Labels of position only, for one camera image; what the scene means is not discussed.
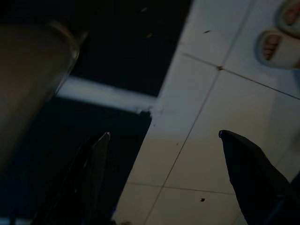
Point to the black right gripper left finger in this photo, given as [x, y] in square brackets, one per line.
[93, 178]

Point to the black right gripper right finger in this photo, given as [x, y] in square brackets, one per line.
[248, 173]

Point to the black floor mat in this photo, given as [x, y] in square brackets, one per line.
[47, 145]
[131, 51]

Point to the cream open-toe slipper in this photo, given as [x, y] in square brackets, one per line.
[284, 25]
[281, 56]

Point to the person bare foot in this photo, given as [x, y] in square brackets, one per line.
[291, 15]
[270, 47]

